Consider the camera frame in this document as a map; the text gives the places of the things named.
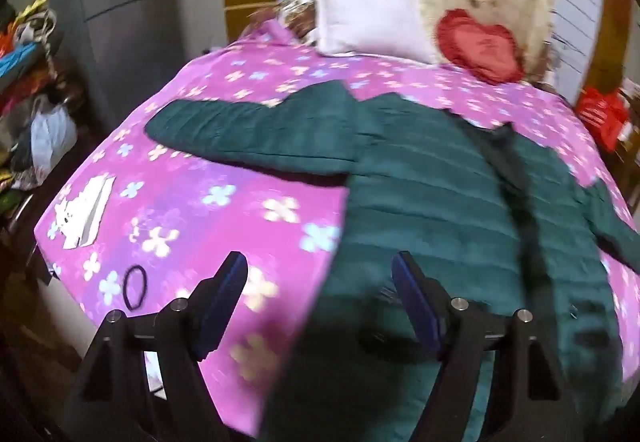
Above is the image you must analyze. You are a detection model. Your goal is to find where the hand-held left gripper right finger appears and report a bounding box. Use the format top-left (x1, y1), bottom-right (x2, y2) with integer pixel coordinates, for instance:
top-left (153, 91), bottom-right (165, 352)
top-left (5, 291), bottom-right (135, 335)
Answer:
top-left (391, 252), bottom-right (583, 442)

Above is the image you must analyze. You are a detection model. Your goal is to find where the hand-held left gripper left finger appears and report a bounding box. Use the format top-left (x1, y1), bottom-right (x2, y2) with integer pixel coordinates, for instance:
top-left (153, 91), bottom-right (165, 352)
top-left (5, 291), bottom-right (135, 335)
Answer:
top-left (62, 251), bottom-right (249, 442)

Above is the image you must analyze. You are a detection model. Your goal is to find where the green puffer jacket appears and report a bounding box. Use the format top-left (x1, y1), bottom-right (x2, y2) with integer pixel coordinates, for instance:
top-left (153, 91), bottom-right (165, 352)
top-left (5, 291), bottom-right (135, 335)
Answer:
top-left (146, 80), bottom-right (640, 442)

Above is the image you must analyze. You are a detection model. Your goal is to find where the pink floral bedsheet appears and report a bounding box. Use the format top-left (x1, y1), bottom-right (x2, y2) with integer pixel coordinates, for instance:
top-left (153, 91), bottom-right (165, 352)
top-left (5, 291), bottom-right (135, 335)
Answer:
top-left (34, 19), bottom-right (640, 438)

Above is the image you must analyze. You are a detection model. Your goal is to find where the white folded paper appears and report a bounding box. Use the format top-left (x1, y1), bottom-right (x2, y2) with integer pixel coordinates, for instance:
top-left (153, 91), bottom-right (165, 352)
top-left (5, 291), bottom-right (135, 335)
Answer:
top-left (54, 174), bottom-right (117, 250)

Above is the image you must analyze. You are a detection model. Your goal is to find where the white plastic bag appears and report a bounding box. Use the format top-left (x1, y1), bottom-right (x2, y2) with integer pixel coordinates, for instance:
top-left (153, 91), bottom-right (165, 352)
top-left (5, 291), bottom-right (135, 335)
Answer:
top-left (31, 104), bottom-right (78, 173)

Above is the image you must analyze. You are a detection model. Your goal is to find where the red shopping bag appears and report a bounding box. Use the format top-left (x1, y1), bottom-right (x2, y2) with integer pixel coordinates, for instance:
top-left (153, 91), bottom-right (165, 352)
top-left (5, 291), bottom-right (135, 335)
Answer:
top-left (574, 86), bottom-right (631, 153)

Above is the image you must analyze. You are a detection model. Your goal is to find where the red heart cushion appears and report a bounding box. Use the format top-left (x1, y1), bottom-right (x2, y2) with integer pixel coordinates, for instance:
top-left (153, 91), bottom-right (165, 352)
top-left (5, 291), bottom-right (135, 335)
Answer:
top-left (436, 9), bottom-right (526, 86)

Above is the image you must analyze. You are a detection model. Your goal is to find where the white pillow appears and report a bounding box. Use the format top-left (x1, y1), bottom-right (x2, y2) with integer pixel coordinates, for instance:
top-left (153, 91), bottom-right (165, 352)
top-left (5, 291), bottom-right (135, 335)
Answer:
top-left (307, 0), bottom-right (441, 66)

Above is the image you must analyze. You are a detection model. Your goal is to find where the brown floral blanket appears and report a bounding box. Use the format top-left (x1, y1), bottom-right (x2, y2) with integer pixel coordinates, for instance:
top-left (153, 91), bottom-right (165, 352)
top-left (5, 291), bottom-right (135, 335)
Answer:
top-left (277, 0), bottom-right (321, 40)

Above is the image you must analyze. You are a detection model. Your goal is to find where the grey refrigerator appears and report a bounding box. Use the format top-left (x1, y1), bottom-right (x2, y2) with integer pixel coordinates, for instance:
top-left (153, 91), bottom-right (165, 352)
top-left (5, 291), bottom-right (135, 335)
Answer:
top-left (47, 0), bottom-right (186, 123)

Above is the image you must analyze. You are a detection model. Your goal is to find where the pile of colourful clutter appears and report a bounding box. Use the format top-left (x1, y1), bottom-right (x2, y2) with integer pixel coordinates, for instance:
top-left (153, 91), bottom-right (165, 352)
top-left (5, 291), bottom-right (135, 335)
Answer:
top-left (0, 0), bottom-right (66, 193)

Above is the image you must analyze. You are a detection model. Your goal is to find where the black hair tie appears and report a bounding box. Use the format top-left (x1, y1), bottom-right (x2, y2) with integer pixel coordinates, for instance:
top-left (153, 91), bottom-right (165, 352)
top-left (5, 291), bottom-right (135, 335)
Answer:
top-left (122, 265), bottom-right (149, 311)

